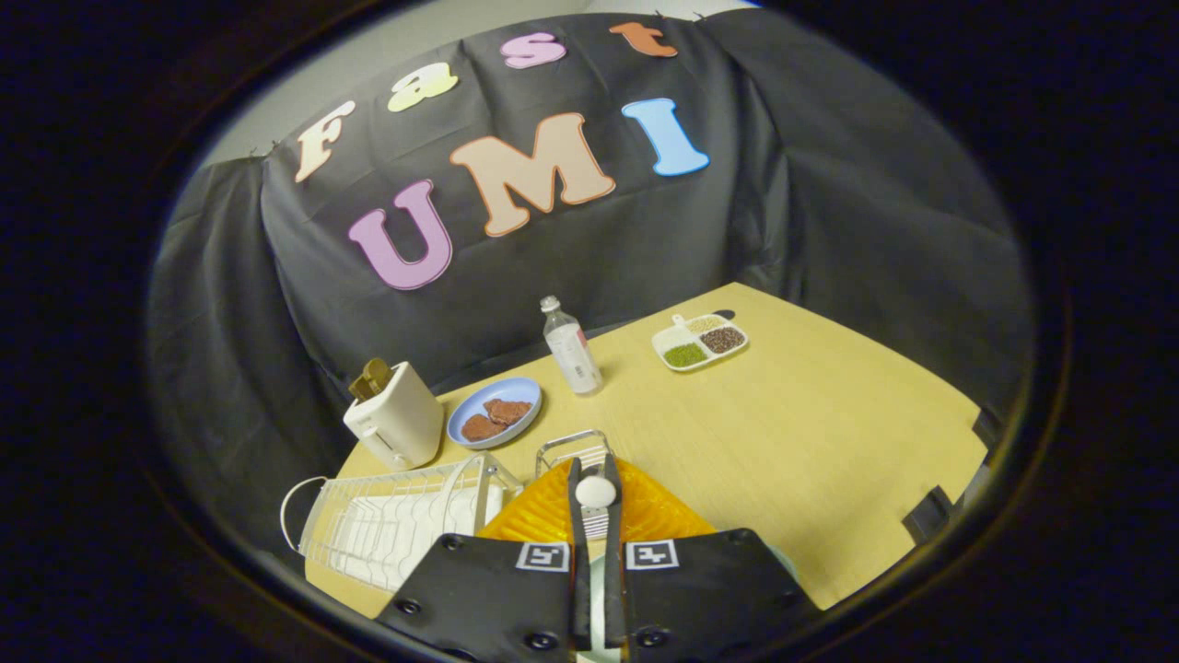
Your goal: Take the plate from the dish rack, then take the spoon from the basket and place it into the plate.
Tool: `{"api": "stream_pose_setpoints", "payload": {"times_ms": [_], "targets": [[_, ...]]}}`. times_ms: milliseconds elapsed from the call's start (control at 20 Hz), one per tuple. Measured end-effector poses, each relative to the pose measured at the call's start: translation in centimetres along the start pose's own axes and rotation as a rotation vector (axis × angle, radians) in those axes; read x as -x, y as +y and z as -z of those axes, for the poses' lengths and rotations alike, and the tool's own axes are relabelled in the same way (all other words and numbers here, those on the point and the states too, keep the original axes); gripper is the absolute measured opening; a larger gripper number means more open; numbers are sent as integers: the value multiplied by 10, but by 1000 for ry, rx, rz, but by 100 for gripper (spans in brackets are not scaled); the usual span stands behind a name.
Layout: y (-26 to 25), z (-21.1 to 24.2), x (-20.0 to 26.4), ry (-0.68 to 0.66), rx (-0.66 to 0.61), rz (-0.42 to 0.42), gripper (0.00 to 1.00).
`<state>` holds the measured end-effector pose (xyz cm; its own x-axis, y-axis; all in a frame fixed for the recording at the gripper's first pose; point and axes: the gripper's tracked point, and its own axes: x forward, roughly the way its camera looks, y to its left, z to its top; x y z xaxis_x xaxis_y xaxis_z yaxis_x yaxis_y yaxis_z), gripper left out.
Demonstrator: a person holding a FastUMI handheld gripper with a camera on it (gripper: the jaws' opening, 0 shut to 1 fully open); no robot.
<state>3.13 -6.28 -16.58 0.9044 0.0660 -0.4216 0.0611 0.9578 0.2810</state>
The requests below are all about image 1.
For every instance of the brown toast slice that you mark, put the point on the brown toast slice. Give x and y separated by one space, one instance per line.
373 378

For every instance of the brown meat slice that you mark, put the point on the brown meat slice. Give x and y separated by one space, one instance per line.
482 427
507 410

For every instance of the white divided tray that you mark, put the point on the white divided tray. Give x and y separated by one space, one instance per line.
700 342

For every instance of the blue plate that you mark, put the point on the blue plate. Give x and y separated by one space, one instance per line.
493 412

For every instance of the green beans heap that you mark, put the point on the green beans heap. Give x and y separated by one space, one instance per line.
685 354

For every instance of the white spoon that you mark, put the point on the white spoon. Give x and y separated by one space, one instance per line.
596 491

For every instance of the beige grains heap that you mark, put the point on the beige grains heap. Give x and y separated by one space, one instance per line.
706 323

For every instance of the dark brown beans heap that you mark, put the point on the dark brown beans heap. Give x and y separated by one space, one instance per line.
722 339

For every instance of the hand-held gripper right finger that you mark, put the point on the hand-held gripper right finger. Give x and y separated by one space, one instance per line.
613 589

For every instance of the black table clamp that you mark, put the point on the black table clamp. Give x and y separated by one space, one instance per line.
987 428
928 516

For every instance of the cream toaster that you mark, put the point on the cream toaster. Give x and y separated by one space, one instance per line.
396 419

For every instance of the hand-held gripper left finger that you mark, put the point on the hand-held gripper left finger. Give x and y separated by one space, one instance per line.
580 589

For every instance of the black backdrop cloth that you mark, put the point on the black backdrop cloth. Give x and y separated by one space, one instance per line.
645 239

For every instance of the clear plastic bottle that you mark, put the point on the clear plastic bottle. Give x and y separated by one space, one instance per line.
571 350

